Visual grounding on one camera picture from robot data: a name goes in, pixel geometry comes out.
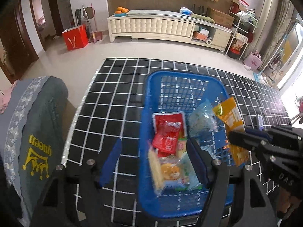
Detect red yellow snack packet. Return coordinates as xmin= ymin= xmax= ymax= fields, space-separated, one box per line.
xmin=152 ymin=111 xmax=187 ymax=138

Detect broom and dustpan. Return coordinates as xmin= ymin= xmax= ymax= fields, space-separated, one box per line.
xmin=74 ymin=4 xmax=103 ymax=43

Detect green folded cloth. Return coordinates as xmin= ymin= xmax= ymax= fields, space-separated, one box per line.
xmin=191 ymin=13 xmax=215 ymax=24

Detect purple gum pack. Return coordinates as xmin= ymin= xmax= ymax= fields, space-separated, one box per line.
xmin=256 ymin=114 xmax=264 ymax=131

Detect pink gift bag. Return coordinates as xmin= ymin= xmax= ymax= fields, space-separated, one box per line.
xmin=243 ymin=51 xmax=262 ymax=70

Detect yellow orange snack packet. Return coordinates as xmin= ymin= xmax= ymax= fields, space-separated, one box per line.
xmin=213 ymin=97 xmax=249 ymax=166

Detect clear wafer pack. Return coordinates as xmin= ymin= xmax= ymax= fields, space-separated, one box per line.
xmin=148 ymin=146 xmax=164 ymax=196

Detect light blue striped snack bag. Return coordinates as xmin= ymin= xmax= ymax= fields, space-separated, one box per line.
xmin=187 ymin=99 xmax=218 ymax=137

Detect blue plastic basket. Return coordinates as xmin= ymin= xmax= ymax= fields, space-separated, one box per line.
xmin=138 ymin=70 xmax=234 ymax=220

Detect small red snack packet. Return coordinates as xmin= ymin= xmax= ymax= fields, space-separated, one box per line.
xmin=152 ymin=129 xmax=179 ymax=154

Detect person's right hand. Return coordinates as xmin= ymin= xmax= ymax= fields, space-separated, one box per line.
xmin=276 ymin=187 xmax=302 ymax=219

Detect brown wooden door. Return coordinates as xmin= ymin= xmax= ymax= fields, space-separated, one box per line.
xmin=1 ymin=2 xmax=38 ymax=83

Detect oranges on blue plate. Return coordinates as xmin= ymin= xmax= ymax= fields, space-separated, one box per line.
xmin=114 ymin=7 xmax=129 ymax=17

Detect green scallion cracker pack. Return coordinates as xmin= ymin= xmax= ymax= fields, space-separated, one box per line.
xmin=176 ymin=138 xmax=187 ymax=158

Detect cardboard box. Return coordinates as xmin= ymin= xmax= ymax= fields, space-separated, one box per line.
xmin=207 ymin=7 xmax=234 ymax=29

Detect black white grid tablecloth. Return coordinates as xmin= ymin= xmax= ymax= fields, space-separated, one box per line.
xmin=65 ymin=58 xmax=291 ymax=226

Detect red paper bag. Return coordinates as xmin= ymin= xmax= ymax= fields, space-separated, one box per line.
xmin=62 ymin=25 xmax=88 ymax=51

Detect standing air conditioner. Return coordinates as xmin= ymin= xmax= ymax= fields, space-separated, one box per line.
xmin=243 ymin=0 xmax=279 ymax=58

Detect cream tv cabinet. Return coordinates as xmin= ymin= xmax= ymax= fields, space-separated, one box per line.
xmin=107 ymin=10 xmax=232 ymax=52

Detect white metal shelf rack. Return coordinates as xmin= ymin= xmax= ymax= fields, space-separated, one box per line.
xmin=225 ymin=0 xmax=258 ymax=61

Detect cartoon squirrel cake packet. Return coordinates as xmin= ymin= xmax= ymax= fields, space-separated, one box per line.
xmin=160 ymin=162 xmax=187 ymax=190

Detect blue tissue box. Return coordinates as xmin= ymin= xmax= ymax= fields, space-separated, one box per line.
xmin=179 ymin=7 xmax=192 ymax=16

